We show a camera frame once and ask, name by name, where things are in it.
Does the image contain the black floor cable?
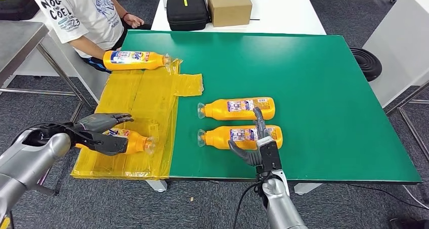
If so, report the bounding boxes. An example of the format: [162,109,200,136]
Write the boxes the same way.
[345,185,429,216]

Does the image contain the white table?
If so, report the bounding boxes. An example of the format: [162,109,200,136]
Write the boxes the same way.
[151,0,327,35]
[362,0,429,163]

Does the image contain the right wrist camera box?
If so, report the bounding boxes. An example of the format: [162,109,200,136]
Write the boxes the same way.
[256,137,283,175]

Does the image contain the green table board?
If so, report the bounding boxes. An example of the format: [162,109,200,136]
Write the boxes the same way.
[112,30,422,185]

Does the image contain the orange detergent bottle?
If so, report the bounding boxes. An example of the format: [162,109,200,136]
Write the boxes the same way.
[197,124,284,151]
[197,97,276,121]
[103,50,171,71]
[75,128,156,156]

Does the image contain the white bench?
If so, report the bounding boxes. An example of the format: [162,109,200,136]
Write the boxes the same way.
[48,25,110,104]

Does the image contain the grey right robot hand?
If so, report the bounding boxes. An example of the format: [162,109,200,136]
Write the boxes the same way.
[228,107,279,168]

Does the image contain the black floor object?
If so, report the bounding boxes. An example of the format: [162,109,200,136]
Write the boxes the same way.
[389,217,429,229]

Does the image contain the person's left hand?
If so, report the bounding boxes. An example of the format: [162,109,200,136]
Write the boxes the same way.
[122,14,145,29]

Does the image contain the white floor cable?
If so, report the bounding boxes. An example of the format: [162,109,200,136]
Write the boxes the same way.
[401,186,429,212]

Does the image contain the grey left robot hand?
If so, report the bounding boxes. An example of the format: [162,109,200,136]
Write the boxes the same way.
[76,112,135,135]

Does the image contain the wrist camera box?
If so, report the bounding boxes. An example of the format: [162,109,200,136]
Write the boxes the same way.
[90,133,130,157]
[256,137,283,175]

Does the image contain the brown cardboard box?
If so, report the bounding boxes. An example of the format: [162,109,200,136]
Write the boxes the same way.
[206,0,253,28]

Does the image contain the steel table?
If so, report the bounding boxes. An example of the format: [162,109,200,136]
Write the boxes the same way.
[0,21,96,197]

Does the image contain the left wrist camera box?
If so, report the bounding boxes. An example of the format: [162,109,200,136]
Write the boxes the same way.
[90,133,130,157]

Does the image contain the white table foot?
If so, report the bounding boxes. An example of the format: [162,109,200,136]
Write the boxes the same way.
[146,179,168,194]
[294,183,322,195]

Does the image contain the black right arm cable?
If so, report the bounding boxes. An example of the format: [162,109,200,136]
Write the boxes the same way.
[231,173,270,229]

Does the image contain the yellow plastic sheet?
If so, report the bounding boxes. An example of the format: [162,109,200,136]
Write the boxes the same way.
[70,58,204,181]

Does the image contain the black carrying case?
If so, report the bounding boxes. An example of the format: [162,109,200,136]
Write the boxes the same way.
[166,0,210,31]
[0,0,40,21]

